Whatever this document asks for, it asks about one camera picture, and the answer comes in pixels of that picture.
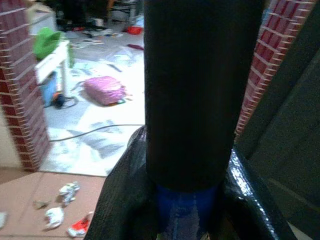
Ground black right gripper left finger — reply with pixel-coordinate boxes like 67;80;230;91
84;125;161;240

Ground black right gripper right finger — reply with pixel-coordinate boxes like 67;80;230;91
207;147;291;240

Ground black and blue broom handle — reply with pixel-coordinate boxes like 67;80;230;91
143;0;265;240

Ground red and white wrapper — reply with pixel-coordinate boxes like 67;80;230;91
66;211;95;238

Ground crumpled white paper scrap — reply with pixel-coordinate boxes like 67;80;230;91
57;181;81;206
43;206;65;230

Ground dark green door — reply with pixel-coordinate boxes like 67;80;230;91
234;0;320;240

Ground pink backpack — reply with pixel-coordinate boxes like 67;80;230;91
82;75;133;107

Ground orange and black power tool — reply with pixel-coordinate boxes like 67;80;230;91
51;91;66;109

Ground light blue bin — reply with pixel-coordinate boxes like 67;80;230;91
39;72;60;107

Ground white table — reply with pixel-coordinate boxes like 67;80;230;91
34;41;72;95

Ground red plastic basket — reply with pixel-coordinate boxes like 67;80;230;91
126;25;143;35

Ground green cloth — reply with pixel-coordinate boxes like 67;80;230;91
33;26;76;68

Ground grey floor cable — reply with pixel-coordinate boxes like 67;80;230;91
48;123;146;143

